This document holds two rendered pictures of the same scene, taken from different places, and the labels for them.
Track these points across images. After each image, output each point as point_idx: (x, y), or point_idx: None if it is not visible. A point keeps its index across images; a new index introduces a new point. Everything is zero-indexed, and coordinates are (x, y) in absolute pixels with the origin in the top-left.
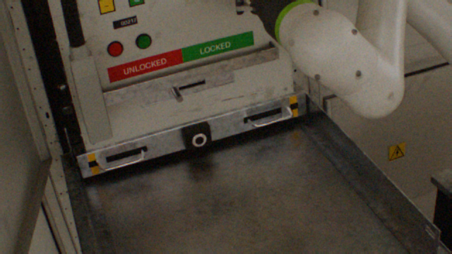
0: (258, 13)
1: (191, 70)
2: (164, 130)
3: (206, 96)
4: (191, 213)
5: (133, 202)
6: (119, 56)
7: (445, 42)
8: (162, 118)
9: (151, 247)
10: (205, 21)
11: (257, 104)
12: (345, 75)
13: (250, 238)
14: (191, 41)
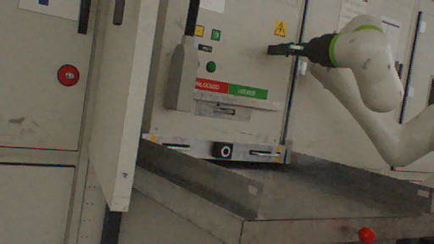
0: (307, 47)
1: (236, 96)
2: (203, 138)
3: (232, 124)
4: None
5: None
6: None
7: (380, 127)
8: (203, 129)
9: None
10: (246, 70)
11: (258, 143)
12: (383, 63)
13: (288, 191)
14: (236, 81)
